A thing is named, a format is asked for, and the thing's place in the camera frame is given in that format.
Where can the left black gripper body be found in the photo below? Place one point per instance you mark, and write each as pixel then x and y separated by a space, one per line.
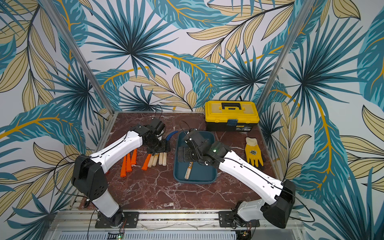
pixel 158 146

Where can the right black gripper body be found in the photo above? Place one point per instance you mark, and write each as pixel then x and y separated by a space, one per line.
pixel 186 153

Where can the blue blade wooden sickle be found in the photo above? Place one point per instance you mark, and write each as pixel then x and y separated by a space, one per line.
pixel 169 136

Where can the wooden sickle labelled handle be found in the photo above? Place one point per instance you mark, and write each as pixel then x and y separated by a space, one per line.
pixel 155 160

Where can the teal plastic tray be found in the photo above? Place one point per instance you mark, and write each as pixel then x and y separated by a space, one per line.
pixel 199 174

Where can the wooden sickle yellow label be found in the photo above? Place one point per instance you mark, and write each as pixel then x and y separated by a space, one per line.
pixel 188 171

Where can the wooden handle sickle plain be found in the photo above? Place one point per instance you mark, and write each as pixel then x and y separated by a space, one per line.
pixel 150 163

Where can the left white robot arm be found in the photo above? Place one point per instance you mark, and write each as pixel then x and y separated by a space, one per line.
pixel 89 175

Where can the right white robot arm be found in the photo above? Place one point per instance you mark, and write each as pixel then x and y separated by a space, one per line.
pixel 277 198

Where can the yellow black toolbox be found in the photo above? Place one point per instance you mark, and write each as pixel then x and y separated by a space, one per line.
pixel 230 116

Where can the yellow work glove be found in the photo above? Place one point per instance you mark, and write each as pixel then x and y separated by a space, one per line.
pixel 253 153

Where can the orange handle sickle far left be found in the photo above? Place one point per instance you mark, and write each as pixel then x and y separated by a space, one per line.
pixel 123 169

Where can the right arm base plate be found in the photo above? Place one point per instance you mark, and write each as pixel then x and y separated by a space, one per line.
pixel 229 219

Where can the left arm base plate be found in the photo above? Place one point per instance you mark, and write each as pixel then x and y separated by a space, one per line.
pixel 127 220

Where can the front aluminium rail frame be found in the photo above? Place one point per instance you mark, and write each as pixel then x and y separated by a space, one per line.
pixel 168 225

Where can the left aluminium corner post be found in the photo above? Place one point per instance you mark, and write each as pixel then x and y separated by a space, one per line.
pixel 59 22

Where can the aluminium corner post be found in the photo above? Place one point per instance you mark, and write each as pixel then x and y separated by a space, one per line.
pixel 59 22
pixel 297 24

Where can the right aluminium corner post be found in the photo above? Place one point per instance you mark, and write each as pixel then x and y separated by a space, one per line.
pixel 297 24

